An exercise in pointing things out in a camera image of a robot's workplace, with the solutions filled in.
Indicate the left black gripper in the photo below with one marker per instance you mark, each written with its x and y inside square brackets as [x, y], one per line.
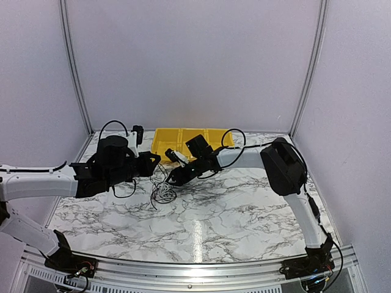
[148, 169]

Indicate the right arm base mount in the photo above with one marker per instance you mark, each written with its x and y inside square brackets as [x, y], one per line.
[305, 266]

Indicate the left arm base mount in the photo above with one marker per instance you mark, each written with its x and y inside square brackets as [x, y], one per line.
[76, 266]

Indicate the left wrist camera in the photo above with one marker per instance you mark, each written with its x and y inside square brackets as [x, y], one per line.
[135, 138]

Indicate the middle yellow bin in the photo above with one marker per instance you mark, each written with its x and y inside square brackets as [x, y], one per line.
[188, 134]

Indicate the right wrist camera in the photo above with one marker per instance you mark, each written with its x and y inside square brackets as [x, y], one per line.
[176, 156]

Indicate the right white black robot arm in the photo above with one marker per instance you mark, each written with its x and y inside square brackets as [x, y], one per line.
[287, 175]

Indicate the aluminium corner post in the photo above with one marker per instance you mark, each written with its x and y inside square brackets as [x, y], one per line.
[70, 52]
[314, 58]

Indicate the yellow bin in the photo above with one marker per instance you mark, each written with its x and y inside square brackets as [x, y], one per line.
[218, 137]
[188, 134]
[164, 139]

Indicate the right yellow bin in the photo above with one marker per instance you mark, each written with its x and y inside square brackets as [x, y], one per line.
[218, 137]

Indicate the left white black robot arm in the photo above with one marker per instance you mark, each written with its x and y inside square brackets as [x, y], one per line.
[116, 160]

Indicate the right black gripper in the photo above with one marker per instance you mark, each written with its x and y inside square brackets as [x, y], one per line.
[178, 177]

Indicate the left yellow bin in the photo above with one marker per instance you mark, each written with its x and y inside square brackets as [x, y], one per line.
[164, 139]

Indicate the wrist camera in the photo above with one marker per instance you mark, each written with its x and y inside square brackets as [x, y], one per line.
[176, 156]
[135, 138]

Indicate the aluminium front frame rail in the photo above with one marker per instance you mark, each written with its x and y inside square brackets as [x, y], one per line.
[120, 275]

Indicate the left aluminium corner post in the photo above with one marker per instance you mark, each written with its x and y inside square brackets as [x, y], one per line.
[70, 52]

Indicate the right aluminium corner post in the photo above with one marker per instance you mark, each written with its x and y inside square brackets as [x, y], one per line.
[314, 58]

